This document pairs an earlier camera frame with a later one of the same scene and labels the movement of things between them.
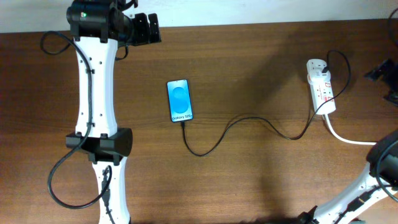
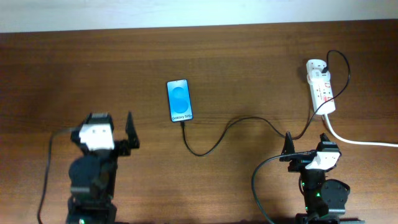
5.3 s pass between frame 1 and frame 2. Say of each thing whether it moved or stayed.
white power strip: stayed
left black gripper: moved
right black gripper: moved
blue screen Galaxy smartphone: stayed
